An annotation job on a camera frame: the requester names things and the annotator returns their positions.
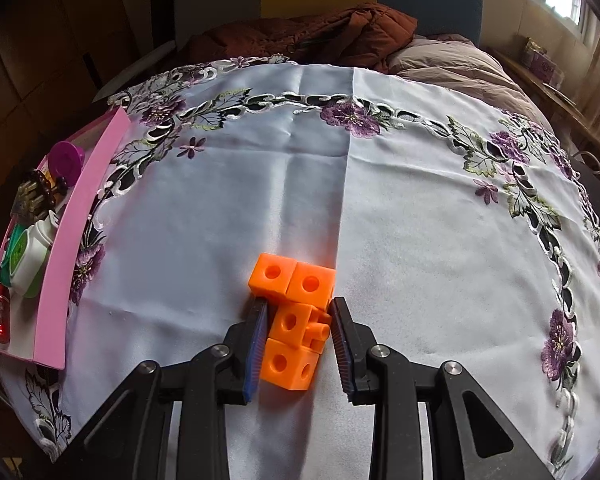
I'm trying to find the red metallic capsule bottle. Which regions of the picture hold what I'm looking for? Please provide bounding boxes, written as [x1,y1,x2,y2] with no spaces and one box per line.
[0,283,10,344]

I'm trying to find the white green plug-in device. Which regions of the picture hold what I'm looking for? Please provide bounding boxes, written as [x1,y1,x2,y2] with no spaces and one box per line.
[10,210,59,298]

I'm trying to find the orange linking cubes block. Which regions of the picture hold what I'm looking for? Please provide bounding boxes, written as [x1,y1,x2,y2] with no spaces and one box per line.
[248,252,336,391]

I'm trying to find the brown studded massage ball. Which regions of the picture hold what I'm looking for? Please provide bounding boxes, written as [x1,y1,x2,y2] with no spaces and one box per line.
[10,169,68,226]

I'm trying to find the magenta round plastic toy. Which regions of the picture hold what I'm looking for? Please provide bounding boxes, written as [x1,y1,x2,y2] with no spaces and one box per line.
[47,141,85,188]

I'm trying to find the pink storage box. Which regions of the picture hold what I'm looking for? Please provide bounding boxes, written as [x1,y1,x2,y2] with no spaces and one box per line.
[0,107,131,370]

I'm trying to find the white embroidered floral tablecloth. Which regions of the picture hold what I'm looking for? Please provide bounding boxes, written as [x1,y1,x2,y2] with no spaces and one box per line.
[0,58,600,479]

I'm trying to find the wooden side shelf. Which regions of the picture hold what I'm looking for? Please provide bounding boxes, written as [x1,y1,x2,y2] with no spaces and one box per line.
[486,47,600,157]

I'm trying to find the pink beige duvet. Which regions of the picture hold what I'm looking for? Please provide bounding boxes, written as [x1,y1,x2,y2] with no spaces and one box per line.
[387,35,553,131]

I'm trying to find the pink gift boxes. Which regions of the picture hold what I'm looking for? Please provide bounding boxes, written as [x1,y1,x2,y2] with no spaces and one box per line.
[520,37,565,90]

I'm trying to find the rust red quilted jacket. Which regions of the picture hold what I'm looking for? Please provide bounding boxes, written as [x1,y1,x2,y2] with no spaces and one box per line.
[181,2,417,73]

